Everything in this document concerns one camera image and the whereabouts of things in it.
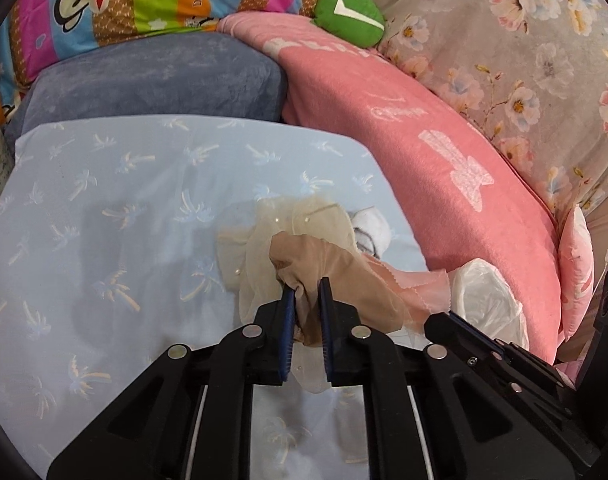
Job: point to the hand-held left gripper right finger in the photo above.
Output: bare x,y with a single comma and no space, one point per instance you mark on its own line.
326,330

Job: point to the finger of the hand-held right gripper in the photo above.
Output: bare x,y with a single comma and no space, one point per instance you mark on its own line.
484,350

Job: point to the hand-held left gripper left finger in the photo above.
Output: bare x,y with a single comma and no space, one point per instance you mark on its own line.
287,330

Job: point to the white lined trash bin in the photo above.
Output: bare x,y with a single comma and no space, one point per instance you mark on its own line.
484,295

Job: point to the tan sheer stocking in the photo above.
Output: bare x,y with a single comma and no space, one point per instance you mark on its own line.
344,270

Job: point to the sheer beige beaded cloth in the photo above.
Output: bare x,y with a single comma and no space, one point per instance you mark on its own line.
264,255

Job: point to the pink cloth piece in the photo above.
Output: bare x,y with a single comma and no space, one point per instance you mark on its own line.
419,285

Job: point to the pink floral pillow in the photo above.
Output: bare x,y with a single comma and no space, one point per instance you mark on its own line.
576,270

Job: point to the white sock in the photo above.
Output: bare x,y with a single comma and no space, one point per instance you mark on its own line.
371,225

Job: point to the pink blanket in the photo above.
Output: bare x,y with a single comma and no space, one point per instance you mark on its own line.
384,135

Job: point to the blue grey cushion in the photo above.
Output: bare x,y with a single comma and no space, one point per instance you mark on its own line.
159,75

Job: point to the green cushion with white mark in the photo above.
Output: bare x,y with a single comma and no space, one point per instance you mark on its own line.
349,17

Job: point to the floral beige blanket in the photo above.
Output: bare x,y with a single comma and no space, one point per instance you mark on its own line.
484,35

